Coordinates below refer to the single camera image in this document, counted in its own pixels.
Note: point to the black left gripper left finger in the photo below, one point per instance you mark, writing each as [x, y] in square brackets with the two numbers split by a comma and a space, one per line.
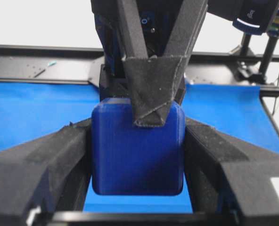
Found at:
[51, 173]

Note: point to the black table frame rail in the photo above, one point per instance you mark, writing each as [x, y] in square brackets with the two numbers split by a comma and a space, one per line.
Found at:
[25, 67]

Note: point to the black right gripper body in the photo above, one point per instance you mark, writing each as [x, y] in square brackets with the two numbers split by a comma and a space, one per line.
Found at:
[139, 30]

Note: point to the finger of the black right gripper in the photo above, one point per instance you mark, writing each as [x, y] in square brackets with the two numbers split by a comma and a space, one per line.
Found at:
[154, 92]

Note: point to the blue table mat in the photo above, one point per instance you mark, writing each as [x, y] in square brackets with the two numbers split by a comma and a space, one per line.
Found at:
[29, 111]

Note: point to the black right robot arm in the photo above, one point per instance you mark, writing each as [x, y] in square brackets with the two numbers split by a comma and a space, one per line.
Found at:
[249, 16]

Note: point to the black camera stand post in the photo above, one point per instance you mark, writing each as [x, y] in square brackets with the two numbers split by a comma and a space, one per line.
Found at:
[250, 67]

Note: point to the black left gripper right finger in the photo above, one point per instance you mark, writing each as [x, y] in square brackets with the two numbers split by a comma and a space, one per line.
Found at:
[227, 175]

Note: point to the blue cube block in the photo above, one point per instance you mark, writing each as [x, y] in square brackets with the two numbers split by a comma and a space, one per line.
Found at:
[131, 160]

